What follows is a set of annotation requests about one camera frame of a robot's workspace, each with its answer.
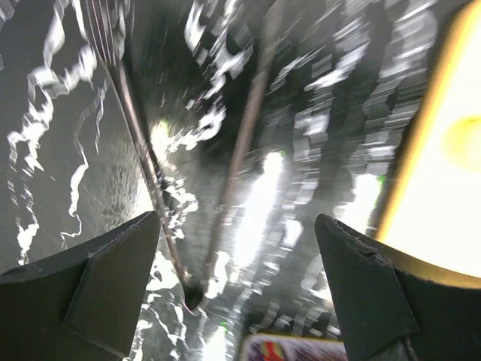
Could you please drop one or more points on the metal tongs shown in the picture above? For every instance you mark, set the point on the metal tongs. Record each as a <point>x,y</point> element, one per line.
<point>190,78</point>

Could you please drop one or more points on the decorated cookie tin box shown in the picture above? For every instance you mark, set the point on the decorated cookie tin box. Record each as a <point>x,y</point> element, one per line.
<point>271,347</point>

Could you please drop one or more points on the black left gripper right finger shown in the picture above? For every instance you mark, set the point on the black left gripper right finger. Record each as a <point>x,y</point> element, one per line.
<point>393,306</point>

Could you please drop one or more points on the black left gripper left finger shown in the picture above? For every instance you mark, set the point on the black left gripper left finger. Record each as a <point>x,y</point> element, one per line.
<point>82,303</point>

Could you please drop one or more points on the yellow plastic tray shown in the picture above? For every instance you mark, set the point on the yellow plastic tray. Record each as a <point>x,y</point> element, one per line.
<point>433,212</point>

